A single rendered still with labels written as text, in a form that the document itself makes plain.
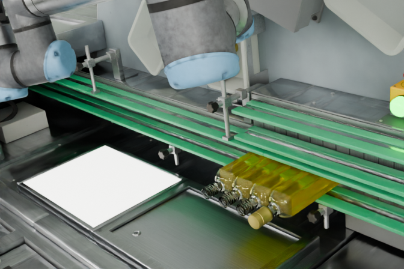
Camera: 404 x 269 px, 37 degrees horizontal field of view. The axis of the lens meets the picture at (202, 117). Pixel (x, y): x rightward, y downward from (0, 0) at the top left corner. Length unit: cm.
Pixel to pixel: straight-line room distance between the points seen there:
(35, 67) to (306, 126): 62
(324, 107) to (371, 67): 15
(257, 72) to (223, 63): 77
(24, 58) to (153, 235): 59
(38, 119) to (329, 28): 125
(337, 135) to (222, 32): 53
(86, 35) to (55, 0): 116
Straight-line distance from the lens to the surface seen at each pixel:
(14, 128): 232
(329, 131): 137
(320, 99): 150
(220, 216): 158
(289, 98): 152
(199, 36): 88
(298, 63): 161
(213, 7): 90
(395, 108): 135
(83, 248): 156
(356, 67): 151
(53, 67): 118
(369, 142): 133
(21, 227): 176
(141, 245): 152
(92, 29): 227
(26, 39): 119
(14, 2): 118
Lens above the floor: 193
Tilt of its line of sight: 36 degrees down
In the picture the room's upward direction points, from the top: 115 degrees counter-clockwise
